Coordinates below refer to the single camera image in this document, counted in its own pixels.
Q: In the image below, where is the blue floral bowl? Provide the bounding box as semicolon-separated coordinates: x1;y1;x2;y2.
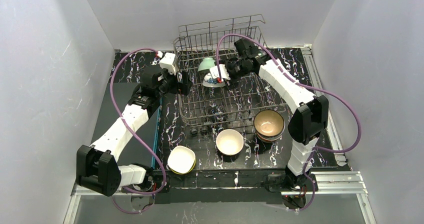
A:
202;72;226;88

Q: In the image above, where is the green celadon bowl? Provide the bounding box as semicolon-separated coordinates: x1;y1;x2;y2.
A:
197;57;216;73

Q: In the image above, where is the cream white round bowl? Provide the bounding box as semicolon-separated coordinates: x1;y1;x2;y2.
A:
215;129;244;156

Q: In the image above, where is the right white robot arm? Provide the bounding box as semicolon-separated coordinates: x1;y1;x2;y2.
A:
224;38;329;176

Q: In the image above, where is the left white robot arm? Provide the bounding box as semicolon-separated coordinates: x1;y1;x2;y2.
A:
75;68;193;197

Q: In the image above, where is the tan interior dark bowl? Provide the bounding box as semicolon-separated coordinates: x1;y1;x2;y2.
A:
253;109;285;137

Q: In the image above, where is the grey mat blue edge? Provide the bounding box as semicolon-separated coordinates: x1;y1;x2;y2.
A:
91;83;163;174

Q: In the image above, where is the white square bowl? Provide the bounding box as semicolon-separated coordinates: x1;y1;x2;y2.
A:
166;145;197;173

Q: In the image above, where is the yellow rimmed bowl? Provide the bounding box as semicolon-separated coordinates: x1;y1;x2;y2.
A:
167;162;196;175

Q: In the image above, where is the orange striped bowl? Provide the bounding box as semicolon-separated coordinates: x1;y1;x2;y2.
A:
255;132;283;143

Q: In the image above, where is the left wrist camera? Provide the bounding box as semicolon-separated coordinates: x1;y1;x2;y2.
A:
159;52;179;76

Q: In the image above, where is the grey wire dish rack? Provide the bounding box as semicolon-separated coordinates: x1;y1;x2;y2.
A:
173;14;288;133

